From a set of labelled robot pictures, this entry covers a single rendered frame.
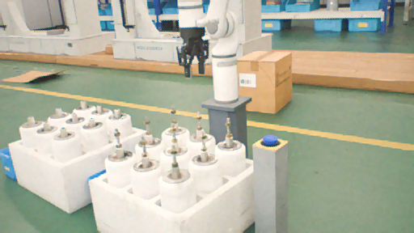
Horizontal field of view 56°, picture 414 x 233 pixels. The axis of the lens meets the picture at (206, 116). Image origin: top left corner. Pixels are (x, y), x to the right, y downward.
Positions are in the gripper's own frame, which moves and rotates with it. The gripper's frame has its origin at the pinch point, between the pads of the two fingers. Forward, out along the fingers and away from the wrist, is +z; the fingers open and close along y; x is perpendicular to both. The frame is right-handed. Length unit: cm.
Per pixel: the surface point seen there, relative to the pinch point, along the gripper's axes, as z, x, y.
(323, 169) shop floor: 47, 27, -44
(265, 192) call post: 28.9, 28.5, 10.7
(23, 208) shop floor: 47, -58, 33
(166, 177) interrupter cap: 21.7, 7.9, 26.6
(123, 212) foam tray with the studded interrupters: 34.4, -6.6, 30.7
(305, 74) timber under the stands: 40, -26, -163
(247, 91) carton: 35, -36, -97
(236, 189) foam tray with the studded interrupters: 31.1, 18.7, 9.6
